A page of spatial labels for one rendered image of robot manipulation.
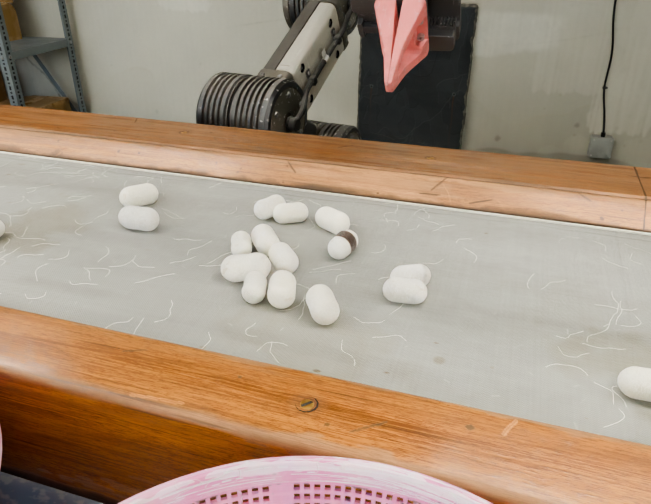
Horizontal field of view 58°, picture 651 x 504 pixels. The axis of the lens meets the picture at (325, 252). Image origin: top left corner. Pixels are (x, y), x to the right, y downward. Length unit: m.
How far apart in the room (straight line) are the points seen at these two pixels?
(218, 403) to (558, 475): 0.17
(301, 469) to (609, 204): 0.42
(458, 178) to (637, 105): 1.99
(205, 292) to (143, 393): 0.14
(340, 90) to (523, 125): 0.77
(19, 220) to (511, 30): 2.10
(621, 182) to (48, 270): 0.53
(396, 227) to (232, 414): 0.29
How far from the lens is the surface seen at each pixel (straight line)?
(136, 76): 2.98
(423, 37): 0.60
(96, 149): 0.76
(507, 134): 2.56
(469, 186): 0.60
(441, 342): 0.40
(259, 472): 0.28
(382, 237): 0.53
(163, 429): 0.33
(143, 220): 0.55
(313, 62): 0.97
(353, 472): 0.28
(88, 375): 0.36
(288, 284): 0.42
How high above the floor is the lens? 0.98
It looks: 28 degrees down
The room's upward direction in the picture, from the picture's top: straight up
